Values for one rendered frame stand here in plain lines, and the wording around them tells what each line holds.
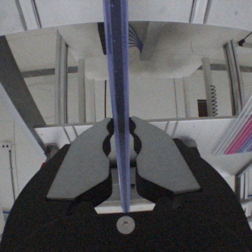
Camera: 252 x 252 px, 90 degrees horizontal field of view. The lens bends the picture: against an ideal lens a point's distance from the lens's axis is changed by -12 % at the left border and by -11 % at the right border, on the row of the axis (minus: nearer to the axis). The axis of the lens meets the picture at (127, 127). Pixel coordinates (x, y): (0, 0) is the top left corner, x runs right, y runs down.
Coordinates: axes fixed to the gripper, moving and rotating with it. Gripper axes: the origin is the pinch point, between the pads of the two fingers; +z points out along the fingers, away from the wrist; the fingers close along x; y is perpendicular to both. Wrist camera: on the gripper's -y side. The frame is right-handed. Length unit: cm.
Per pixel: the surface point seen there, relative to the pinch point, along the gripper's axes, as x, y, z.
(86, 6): -3.6, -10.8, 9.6
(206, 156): 24.9, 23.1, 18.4
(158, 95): 54, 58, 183
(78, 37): -15, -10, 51
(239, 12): 17.0, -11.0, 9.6
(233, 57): 51, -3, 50
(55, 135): -14.9, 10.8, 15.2
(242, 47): 145, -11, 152
